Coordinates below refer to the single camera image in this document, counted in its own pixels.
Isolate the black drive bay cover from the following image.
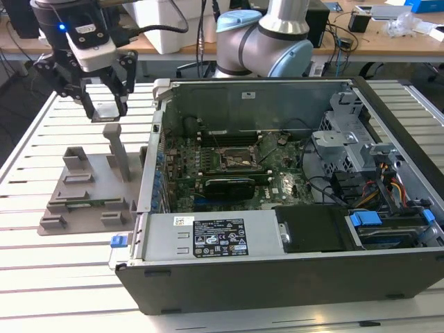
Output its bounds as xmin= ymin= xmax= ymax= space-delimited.
xmin=273 ymin=205 xmax=365 ymax=254

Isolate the wooden desk with white frame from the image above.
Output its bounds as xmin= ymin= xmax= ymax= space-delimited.
xmin=0 ymin=20 xmax=219 ymax=79

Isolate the blue cardboard box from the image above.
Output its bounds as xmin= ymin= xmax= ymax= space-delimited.
xmin=404 ymin=0 xmax=444 ymax=14

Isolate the black round component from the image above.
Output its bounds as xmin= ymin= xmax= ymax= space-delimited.
xmin=182 ymin=116 xmax=199 ymax=137

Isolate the coloured power wire bundle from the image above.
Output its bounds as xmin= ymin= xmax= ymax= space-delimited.
xmin=360 ymin=161 xmax=407 ymax=209

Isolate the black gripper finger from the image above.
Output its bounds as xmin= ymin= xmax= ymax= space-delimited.
xmin=110 ymin=50 xmax=139 ymax=118
xmin=33 ymin=51 xmax=97 ymax=123

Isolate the black wire connector block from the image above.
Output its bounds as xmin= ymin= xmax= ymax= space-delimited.
xmin=331 ymin=171 xmax=358 ymax=202

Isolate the cluttered wooden desk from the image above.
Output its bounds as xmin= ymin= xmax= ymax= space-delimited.
xmin=308 ymin=0 xmax=444 ymax=65

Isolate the clear plastic bag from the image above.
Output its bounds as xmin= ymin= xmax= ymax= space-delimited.
xmin=385 ymin=12 xmax=423 ymax=38

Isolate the green RAM stick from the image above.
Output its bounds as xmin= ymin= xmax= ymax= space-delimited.
xmin=64 ymin=198 xmax=123 ymax=209

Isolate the black graphics card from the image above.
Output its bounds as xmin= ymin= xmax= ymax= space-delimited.
xmin=203 ymin=176 xmax=258 ymax=201

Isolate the large white box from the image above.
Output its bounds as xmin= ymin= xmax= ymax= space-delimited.
xmin=131 ymin=0 xmax=219 ymax=56

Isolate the small black box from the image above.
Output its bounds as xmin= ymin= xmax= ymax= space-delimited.
xmin=348 ymin=11 xmax=373 ymax=34

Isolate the black open PC case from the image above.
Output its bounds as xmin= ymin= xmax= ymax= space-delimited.
xmin=109 ymin=76 xmax=444 ymax=316

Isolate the silver metal drive cage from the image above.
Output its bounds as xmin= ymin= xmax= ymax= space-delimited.
xmin=310 ymin=90 xmax=384 ymax=174

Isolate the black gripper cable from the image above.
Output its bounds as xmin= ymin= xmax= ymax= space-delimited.
xmin=103 ymin=0 xmax=191 ymax=46

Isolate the brown parts rack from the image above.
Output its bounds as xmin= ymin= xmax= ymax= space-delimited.
xmin=37 ymin=123 xmax=148 ymax=237

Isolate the silver CPU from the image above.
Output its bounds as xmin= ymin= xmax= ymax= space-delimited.
xmin=92 ymin=102 xmax=122 ymax=123

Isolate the large black computer box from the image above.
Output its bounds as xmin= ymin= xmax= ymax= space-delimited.
xmin=6 ymin=0 xmax=41 ymax=40

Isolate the CPU socket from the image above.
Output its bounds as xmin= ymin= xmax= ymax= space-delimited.
xmin=216 ymin=146 xmax=258 ymax=171

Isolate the green motherboard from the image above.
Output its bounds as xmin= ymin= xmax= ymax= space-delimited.
xmin=161 ymin=133 xmax=313 ymax=212

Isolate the pale grey case corner latch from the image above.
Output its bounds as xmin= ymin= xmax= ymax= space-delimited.
xmin=152 ymin=78 xmax=173 ymax=104

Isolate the black upright box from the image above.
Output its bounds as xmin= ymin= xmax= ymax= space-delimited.
xmin=307 ymin=7 xmax=331 ymax=49

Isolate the hard disk in blue carrier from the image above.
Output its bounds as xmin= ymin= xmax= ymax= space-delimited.
xmin=348 ymin=210 xmax=437 ymax=250

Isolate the metal socket cover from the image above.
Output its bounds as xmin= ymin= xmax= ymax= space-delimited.
xmin=257 ymin=133 xmax=279 ymax=162

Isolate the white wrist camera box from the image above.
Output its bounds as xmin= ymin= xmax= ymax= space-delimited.
xmin=65 ymin=19 xmax=117 ymax=73

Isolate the white flat box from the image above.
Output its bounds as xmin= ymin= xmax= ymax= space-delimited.
xmin=370 ymin=3 xmax=414 ymax=22

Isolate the grey power supply unit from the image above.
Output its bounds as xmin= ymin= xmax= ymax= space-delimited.
xmin=143 ymin=211 xmax=289 ymax=262

